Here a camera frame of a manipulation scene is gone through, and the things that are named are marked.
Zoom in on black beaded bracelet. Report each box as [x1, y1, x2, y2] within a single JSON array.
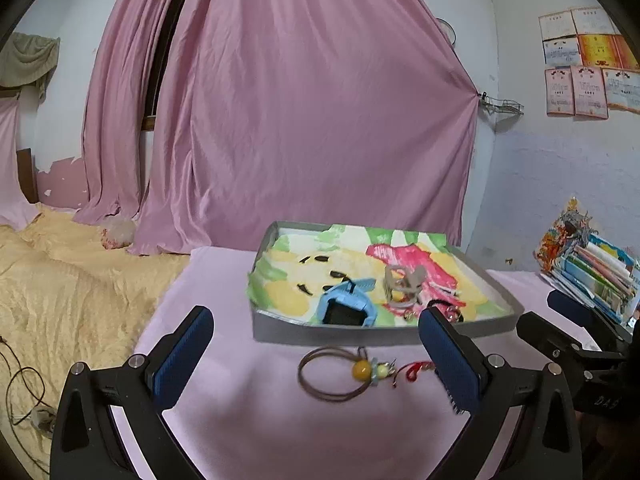
[[426, 299, 467, 325]]

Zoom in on red cord bracelet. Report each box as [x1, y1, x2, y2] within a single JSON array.
[[391, 358, 437, 388]]

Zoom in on light blue smart watch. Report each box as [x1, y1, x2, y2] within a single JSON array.
[[316, 278, 378, 327]]

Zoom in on brown cord amber bead necklace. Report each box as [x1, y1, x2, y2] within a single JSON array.
[[297, 344, 399, 404]]

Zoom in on stack of books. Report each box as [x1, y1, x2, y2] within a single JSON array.
[[534, 196, 639, 333]]

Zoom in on yellow bed blanket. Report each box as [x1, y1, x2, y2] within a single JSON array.
[[1, 206, 189, 479]]

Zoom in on pink tablecloth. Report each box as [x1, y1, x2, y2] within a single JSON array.
[[109, 245, 601, 480]]

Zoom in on grey tray with colourful liner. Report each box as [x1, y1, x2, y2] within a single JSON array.
[[247, 221, 524, 346]]

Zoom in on large pink curtain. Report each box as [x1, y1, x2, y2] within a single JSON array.
[[76, 0, 478, 255]]

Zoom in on olive green hanging cloth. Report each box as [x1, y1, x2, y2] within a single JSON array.
[[0, 32, 61, 101]]

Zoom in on wire wall rack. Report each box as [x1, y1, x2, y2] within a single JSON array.
[[478, 92, 524, 117]]

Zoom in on pink sheet on wall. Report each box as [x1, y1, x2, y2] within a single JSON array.
[[0, 98, 39, 231]]

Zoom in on wall certificates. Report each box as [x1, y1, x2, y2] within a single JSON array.
[[538, 6, 639, 120]]

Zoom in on round wall clock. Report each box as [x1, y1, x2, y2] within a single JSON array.
[[436, 18, 457, 49]]

